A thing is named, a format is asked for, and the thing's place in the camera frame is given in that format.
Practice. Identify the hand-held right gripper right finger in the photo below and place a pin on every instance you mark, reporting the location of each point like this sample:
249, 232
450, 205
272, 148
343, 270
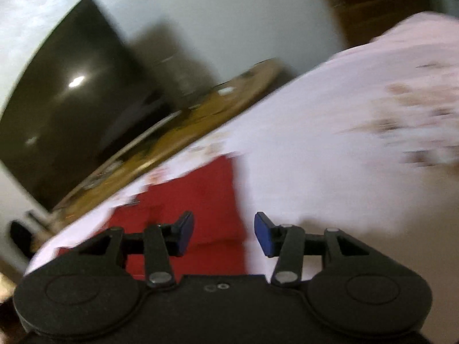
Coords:
263, 234

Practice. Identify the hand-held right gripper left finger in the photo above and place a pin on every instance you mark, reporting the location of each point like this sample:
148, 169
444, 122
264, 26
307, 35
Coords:
185, 233

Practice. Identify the red cloth garment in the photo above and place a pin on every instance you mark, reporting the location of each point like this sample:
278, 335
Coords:
186, 200

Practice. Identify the floral white bed sheet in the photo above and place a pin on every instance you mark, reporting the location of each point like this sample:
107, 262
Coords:
322, 143

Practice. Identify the wooden television stand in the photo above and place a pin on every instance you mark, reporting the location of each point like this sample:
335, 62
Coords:
200, 114

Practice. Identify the small white object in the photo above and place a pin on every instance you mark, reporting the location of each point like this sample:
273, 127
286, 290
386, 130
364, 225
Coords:
225, 90

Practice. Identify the black chair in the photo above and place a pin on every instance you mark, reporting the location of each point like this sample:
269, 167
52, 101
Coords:
21, 238

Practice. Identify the black flat television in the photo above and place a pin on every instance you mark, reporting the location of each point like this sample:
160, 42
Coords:
79, 107

